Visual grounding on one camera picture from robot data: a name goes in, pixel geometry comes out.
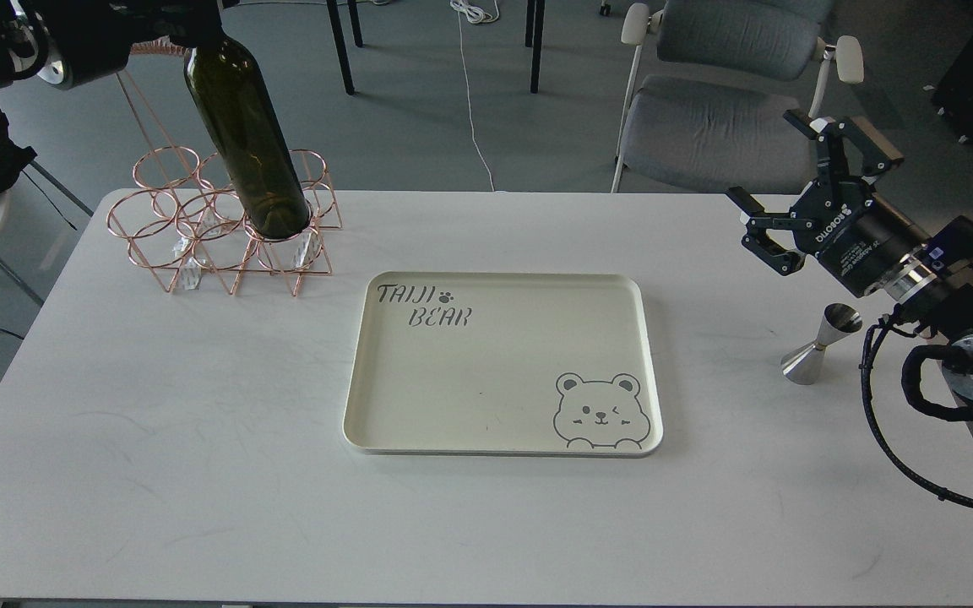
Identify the cream bear serving tray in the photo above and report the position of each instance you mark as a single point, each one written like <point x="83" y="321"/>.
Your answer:
<point x="503" y="364"/>

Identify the steel double jigger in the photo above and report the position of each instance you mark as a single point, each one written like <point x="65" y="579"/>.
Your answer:
<point x="803" y="366"/>

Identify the copper wire bottle rack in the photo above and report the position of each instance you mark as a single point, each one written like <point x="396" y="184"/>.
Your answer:
<point x="185" y="222"/>

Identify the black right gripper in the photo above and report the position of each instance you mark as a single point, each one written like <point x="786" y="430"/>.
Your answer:
<point x="858" y="232"/>

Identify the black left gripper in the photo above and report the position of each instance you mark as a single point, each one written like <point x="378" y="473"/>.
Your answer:
<point x="87" y="40"/>

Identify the dark green wine bottle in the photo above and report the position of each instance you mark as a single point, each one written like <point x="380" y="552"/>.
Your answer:
<point x="230" y="93"/>

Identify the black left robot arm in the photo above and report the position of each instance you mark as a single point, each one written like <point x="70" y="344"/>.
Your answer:
<point x="23" y="44"/>

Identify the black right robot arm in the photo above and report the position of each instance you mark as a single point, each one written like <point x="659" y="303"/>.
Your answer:
<point x="932" y="288"/>

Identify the grey office chair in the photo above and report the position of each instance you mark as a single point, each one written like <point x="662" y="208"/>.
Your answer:
<point x="704" y="136"/>

